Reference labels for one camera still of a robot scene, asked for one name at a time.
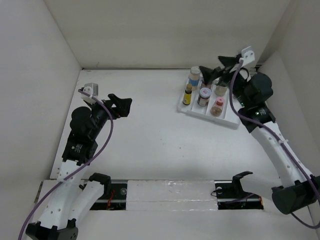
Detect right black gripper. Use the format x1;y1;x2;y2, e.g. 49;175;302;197
199;55;251;107

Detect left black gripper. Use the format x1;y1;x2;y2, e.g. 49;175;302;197
87;93;131;139

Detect black lid cream jar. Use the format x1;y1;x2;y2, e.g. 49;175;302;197
214;78;228;97

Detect white lid red logo jar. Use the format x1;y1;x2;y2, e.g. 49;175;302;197
200;81;212;89

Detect blue label silver lid jar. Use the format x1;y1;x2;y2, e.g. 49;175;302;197
188;66;201;91

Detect red logo dark jar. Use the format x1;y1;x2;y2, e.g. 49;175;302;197
197;87;212;107

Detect pink lid spice jar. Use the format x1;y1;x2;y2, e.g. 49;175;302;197
210;97;225;117

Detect yellow label brown cap bottle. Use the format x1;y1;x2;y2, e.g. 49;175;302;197
182;83;193;106

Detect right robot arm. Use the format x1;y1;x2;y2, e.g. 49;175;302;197
199;55;320;215

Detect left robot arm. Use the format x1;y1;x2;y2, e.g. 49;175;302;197
22;89;132;240

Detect white divided organizer tray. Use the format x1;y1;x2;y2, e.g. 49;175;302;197
177;81;241;129

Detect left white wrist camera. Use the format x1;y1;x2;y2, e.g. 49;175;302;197
79;83;99;104

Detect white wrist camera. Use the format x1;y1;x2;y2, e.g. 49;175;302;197
79;83;99;104
235;46;256;67

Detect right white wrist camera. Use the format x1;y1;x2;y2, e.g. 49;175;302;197
235;46;256;67

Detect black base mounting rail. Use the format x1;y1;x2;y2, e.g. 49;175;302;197
91;180;264;212

